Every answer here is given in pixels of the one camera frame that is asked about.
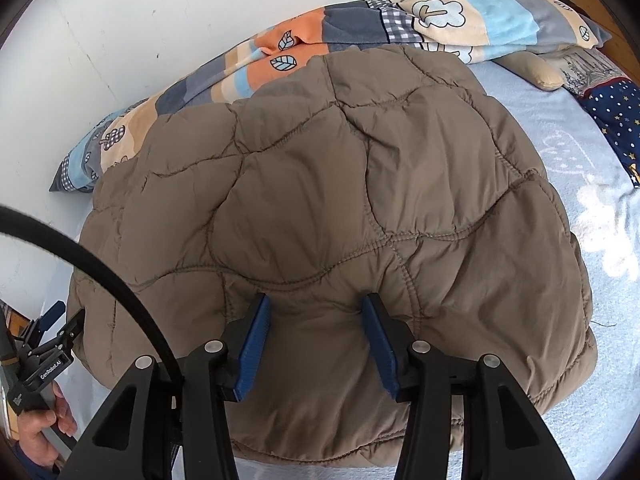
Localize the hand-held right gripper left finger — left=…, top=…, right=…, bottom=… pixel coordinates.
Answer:
left=70, top=292, right=273, bottom=480

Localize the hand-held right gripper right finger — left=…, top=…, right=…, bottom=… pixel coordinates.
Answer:
left=361, top=292, right=576, bottom=480

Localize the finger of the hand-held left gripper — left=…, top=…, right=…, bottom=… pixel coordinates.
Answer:
left=55, top=308, right=86, bottom=356
left=30, top=300, right=67, bottom=333

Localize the brown quilted hooded jacket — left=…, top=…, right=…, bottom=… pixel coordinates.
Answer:
left=65, top=44, right=598, bottom=471

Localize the person's left hand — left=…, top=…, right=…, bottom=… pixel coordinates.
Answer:
left=17, top=384, right=78, bottom=461

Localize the light blue cloud-print bedsheet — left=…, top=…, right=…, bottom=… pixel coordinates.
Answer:
left=70, top=55, right=640, bottom=480

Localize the beige pillow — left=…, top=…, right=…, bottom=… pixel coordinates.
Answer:
left=494, top=51, right=566, bottom=92

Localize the patchwork fleece blanket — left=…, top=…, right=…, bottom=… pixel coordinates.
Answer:
left=48, top=0, right=613, bottom=193

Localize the navy star-print pillow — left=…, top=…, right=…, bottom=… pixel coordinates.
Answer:
left=580, top=77, right=640, bottom=188

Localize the grey printed pillow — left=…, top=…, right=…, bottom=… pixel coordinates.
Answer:
left=542, top=47, right=633, bottom=98

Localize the black cable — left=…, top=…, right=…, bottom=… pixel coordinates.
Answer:
left=0, top=204, right=186, bottom=391

